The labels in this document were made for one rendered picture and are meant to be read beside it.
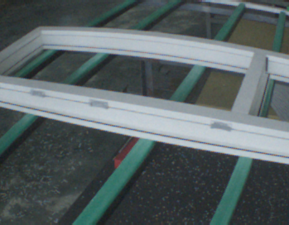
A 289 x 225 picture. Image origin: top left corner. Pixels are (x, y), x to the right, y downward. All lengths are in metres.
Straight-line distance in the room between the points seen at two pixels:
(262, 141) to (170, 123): 0.22
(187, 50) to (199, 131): 0.45
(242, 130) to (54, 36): 0.88
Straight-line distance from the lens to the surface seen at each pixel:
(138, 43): 1.38
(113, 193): 0.82
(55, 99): 1.07
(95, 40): 1.45
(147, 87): 1.59
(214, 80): 1.72
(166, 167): 1.32
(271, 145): 0.90
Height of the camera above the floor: 1.41
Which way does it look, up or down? 31 degrees down
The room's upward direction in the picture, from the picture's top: 4 degrees counter-clockwise
